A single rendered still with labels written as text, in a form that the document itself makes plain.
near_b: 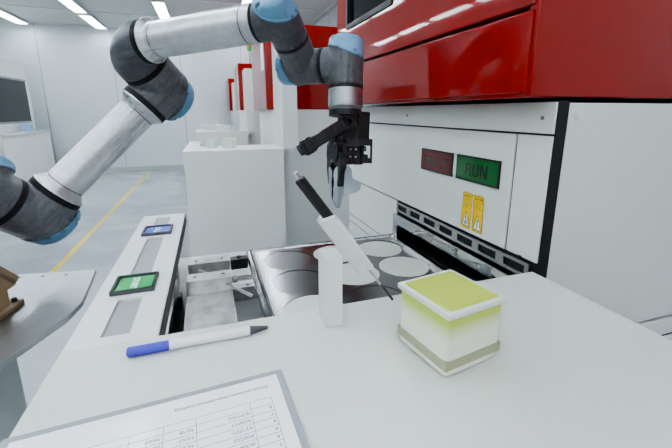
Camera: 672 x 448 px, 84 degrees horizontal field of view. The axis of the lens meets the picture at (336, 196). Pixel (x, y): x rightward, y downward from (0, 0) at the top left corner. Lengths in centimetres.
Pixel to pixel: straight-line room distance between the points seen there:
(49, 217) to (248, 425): 80
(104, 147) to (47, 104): 796
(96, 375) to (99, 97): 839
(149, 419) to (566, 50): 63
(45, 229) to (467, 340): 92
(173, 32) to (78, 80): 797
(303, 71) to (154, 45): 32
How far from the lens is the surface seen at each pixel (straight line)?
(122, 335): 50
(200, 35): 86
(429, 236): 86
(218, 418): 35
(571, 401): 41
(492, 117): 70
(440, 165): 82
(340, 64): 81
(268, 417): 35
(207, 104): 852
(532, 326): 50
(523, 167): 65
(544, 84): 60
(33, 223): 105
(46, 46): 902
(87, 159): 104
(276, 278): 72
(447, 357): 38
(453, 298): 38
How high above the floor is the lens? 121
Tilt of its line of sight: 13 degrees down
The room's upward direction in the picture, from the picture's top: straight up
